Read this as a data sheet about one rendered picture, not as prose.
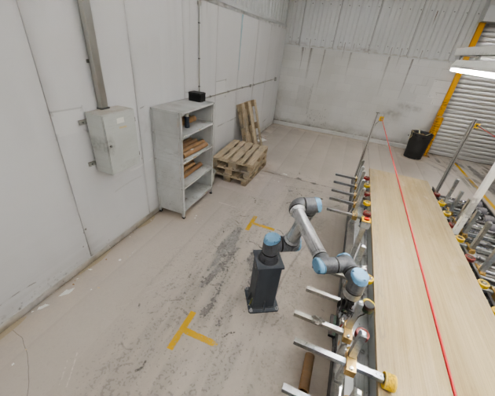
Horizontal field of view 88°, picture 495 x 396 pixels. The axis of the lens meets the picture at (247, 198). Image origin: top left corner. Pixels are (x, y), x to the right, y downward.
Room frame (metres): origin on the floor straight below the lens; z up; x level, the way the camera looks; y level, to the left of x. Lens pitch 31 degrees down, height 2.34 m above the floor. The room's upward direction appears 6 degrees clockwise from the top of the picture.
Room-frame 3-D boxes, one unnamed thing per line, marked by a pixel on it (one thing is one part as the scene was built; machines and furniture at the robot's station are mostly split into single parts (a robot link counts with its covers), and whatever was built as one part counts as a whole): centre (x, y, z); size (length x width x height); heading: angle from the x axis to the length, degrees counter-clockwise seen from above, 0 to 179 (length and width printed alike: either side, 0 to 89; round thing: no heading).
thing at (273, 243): (1.83, -0.27, 0.79); 0.17 x 0.15 x 0.18; 102
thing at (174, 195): (3.59, 0.98, 0.78); 0.90 x 0.45 x 1.55; 162
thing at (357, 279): (0.98, -0.63, 1.31); 0.10 x 0.09 x 0.12; 12
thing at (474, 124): (3.33, -2.68, 1.25); 0.15 x 0.08 x 1.10; 161
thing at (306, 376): (1.14, -0.65, 0.04); 0.30 x 0.08 x 0.08; 161
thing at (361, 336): (0.79, -0.65, 0.93); 0.04 x 0.04 x 0.48; 71
